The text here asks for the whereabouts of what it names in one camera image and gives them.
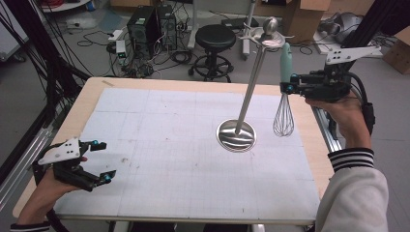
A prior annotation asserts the person's left hand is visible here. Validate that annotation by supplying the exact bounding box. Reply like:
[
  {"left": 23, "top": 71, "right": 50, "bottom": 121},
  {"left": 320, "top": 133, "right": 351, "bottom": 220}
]
[{"left": 33, "top": 168, "right": 87, "bottom": 208}]

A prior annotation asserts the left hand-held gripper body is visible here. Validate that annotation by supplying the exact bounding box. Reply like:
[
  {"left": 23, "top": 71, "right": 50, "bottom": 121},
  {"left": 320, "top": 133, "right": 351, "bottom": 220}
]
[{"left": 31, "top": 137, "right": 99, "bottom": 193}]

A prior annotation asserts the person's right hand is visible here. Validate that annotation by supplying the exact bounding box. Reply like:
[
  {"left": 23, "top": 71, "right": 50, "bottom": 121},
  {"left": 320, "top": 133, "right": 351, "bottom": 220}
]
[{"left": 305, "top": 92, "right": 372, "bottom": 143}]

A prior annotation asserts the grey bag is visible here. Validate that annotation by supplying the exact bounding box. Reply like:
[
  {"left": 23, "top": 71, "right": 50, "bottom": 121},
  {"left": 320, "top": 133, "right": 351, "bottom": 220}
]
[{"left": 318, "top": 12, "right": 363, "bottom": 44}]

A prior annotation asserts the white grid mat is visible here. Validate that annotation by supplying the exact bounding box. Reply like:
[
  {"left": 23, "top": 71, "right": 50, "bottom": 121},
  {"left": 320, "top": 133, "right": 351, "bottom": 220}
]
[{"left": 52, "top": 87, "right": 322, "bottom": 222}]

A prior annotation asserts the aluminium rail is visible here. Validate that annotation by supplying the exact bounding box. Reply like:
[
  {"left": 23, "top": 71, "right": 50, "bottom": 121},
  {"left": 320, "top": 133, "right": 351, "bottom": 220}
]
[
  {"left": 311, "top": 105, "right": 343, "bottom": 153},
  {"left": 0, "top": 126, "right": 54, "bottom": 213}
]

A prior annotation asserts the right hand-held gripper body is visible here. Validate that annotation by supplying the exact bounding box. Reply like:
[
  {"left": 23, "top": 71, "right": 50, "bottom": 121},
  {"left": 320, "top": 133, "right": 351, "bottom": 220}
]
[{"left": 301, "top": 44, "right": 383, "bottom": 103}]

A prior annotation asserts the black frame post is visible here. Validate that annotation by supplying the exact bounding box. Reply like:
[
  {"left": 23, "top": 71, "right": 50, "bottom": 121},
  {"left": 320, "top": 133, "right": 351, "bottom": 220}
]
[
  {"left": 3, "top": 0, "right": 92, "bottom": 121},
  {"left": 341, "top": 0, "right": 410, "bottom": 50}
]

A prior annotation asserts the mint handled wire whisk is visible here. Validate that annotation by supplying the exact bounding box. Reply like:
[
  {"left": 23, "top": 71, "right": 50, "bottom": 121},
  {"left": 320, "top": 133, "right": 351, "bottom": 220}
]
[{"left": 272, "top": 42, "right": 296, "bottom": 138}]

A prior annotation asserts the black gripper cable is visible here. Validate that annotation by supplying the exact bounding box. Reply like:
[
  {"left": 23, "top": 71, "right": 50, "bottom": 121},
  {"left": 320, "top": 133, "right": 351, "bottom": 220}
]
[
  {"left": 347, "top": 71, "right": 377, "bottom": 135},
  {"left": 45, "top": 208, "right": 71, "bottom": 232}
]

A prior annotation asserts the round white table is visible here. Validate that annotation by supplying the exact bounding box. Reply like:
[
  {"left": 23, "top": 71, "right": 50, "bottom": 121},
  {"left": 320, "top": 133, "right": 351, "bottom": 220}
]
[{"left": 41, "top": 0, "right": 92, "bottom": 14}]

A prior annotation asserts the steel utensil stand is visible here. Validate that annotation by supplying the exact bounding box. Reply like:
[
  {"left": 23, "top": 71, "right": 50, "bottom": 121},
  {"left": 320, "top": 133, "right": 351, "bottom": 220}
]
[{"left": 215, "top": 15, "right": 295, "bottom": 154}]

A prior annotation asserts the flat black device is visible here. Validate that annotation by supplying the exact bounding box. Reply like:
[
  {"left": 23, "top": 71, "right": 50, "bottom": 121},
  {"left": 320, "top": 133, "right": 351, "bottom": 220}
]
[{"left": 220, "top": 16, "right": 261, "bottom": 29}]

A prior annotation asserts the tall cardboard box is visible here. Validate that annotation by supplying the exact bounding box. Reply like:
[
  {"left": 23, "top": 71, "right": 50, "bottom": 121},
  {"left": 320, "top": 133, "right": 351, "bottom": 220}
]
[{"left": 281, "top": 0, "right": 332, "bottom": 44}]

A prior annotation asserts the small cardboard box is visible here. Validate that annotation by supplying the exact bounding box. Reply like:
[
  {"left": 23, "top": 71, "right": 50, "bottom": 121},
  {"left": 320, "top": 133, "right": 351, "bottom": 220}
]
[{"left": 382, "top": 26, "right": 410, "bottom": 75}]

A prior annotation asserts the black computer tower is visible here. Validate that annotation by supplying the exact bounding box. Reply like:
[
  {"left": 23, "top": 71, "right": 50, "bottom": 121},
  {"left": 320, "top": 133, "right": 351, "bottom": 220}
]
[
  {"left": 126, "top": 5, "right": 162, "bottom": 61},
  {"left": 156, "top": 4, "right": 179, "bottom": 51}
]

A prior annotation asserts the black round stool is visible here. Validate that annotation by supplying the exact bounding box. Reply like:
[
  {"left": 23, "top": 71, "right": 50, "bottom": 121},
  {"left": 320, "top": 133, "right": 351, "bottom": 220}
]
[{"left": 188, "top": 23, "right": 238, "bottom": 83}]

